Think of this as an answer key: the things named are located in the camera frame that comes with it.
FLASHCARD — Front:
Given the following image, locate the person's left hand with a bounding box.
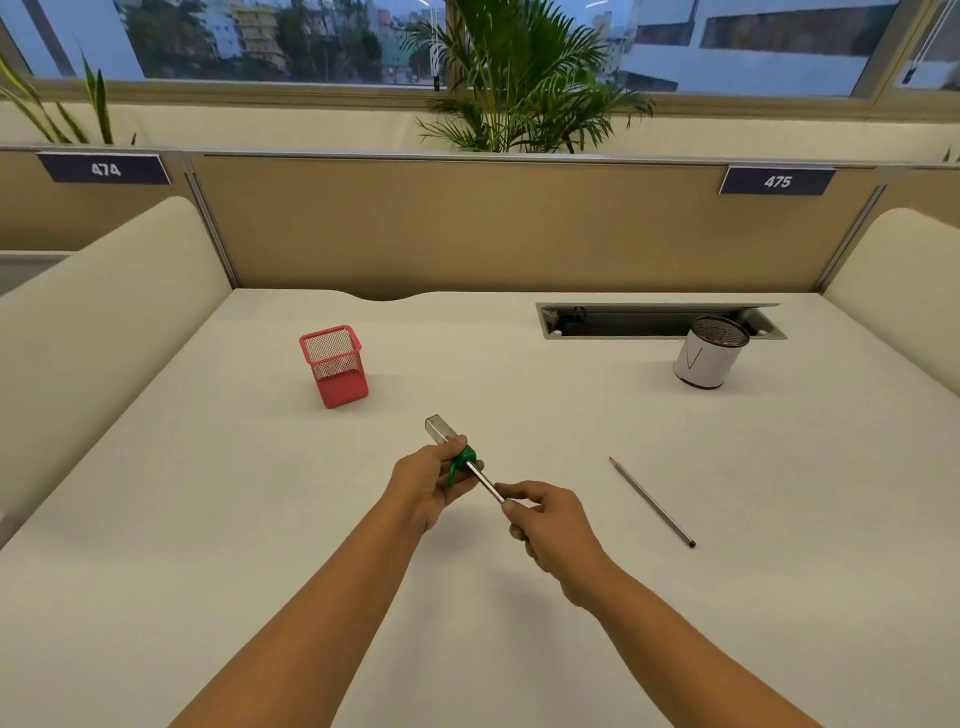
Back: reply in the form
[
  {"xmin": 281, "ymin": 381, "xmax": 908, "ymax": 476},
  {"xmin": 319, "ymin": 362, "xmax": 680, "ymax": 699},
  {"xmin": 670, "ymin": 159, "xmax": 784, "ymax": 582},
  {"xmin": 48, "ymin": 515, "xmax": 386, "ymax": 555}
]
[{"xmin": 386, "ymin": 435, "xmax": 486, "ymax": 536}]

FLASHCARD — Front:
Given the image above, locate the green palm plant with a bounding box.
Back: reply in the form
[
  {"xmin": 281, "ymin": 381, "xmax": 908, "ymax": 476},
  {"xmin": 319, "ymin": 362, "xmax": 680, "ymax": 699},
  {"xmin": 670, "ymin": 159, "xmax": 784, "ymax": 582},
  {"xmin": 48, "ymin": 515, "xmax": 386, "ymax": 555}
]
[{"xmin": 401, "ymin": 0, "xmax": 656, "ymax": 156}]

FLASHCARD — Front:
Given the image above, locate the green sharpener with clear case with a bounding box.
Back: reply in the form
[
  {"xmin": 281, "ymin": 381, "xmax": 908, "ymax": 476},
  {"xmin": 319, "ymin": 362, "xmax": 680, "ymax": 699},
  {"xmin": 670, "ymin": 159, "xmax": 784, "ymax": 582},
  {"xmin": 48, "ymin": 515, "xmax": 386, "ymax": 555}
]
[{"xmin": 424, "ymin": 413, "xmax": 479, "ymax": 490}]

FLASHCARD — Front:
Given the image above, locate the green long-leaf plant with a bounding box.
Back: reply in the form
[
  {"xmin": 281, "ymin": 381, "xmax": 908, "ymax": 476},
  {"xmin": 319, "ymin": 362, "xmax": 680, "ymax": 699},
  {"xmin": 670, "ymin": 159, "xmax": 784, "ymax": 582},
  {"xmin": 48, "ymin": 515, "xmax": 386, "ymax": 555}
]
[{"xmin": 0, "ymin": 46, "xmax": 140, "ymax": 147}]

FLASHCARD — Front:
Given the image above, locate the white round mesh pen holder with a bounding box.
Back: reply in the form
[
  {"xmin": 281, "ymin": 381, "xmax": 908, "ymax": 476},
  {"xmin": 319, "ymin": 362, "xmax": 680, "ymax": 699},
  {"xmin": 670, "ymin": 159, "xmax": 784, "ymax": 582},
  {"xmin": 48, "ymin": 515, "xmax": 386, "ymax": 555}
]
[{"xmin": 672, "ymin": 315, "xmax": 751, "ymax": 391}]

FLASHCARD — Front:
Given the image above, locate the dark blue number label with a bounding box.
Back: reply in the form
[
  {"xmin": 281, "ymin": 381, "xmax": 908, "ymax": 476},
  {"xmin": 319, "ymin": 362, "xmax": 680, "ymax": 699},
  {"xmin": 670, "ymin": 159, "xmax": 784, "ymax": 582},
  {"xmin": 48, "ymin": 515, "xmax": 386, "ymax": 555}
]
[
  {"xmin": 36, "ymin": 152, "xmax": 173, "ymax": 186},
  {"xmin": 718, "ymin": 165, "xmax": 837, "ymax": 197}
]

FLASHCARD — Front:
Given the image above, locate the grey pencil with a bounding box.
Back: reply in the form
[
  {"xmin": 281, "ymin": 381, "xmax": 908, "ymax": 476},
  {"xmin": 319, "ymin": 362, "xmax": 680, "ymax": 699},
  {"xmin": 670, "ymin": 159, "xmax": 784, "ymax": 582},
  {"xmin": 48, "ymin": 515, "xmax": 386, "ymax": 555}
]
[
  {"xmin": 608, "ymin": 456, "xmax": 697, "ymax": 549},
  {"xmin": 465, "ymin": 461, "xmax": 510, "ymax": 505}
]

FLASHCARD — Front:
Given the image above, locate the person's right hand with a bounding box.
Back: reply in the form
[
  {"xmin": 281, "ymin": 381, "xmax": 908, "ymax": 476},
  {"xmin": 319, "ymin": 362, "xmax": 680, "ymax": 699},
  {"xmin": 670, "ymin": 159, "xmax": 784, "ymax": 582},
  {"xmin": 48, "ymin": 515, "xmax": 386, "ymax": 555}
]
[{"xmin": 495, "ymin": 480, "xmax": 618, "ymax": 609}]

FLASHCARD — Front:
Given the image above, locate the person's right forearm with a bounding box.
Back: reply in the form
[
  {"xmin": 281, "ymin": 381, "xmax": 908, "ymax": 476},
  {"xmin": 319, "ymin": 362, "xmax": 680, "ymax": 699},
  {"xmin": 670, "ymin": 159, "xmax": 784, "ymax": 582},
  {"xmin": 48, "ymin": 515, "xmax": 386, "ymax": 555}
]
[{"xmin": 580, "ymin": 562, "xmax": 824, "ymax": 728}]

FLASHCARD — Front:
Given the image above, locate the person's left forearm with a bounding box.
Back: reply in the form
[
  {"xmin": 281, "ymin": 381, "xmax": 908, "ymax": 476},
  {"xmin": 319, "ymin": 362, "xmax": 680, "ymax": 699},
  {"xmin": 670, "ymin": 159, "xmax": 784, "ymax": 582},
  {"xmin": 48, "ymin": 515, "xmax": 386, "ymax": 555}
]
[{"xmin": 168, "ymin": 480, "xmax": 426, "ymax": 728}]

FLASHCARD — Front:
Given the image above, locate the grey framed window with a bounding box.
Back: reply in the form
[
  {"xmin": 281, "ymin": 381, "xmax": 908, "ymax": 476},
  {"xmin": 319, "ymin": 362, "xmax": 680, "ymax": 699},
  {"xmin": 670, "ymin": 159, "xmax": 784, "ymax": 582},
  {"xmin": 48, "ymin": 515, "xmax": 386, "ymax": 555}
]
[{"xmin": 0, "ymin": 0, "xmax": 960, "ymax": 104}]

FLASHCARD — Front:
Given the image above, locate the grey desk cable tray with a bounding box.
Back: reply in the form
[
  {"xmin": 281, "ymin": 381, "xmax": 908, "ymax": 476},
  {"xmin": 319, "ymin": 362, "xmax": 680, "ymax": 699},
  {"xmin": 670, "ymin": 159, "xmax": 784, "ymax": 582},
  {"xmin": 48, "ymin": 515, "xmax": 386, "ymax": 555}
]
[{"xmin": 535, "ymin": 302, "xmax": 789, "ymax": 342}]

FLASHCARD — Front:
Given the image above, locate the beige desk partition panel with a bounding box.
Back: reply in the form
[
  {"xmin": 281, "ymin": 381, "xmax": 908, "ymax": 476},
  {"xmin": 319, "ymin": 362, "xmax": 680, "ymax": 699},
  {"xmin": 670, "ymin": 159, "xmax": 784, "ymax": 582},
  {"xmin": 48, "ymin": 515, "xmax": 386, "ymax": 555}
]
[
  {"xmin": 0, "ymin": 145, "xmax": 198, "ymax": 253},
  {"xmin": 186, "ymin": 153, "xmax": 888, "ymax": 303},
  {"xmin": 873, "ymin": 166, "xmax": 960, "ymax": 228}
]

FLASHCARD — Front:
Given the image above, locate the pink mesh pen holder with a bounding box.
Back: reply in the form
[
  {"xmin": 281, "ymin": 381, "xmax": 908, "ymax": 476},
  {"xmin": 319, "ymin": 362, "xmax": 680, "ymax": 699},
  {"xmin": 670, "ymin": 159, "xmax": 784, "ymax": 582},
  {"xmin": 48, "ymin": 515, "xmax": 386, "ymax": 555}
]
[{"xmin": 298, "ymin": 324, "xmax": 370, "ymax": 410}]

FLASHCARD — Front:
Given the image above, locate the white curved side divider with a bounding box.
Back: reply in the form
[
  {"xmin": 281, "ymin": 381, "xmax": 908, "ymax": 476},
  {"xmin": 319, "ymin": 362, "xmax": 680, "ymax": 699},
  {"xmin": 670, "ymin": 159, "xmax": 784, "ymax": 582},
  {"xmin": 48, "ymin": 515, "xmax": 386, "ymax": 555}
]
[
  {"xmin": 820, "ymin": 207, "xmax": 960, "ymax": 410},
  {"xmin": 0, "ymin": 195, "xmax": 235, "ymax": 549}
]

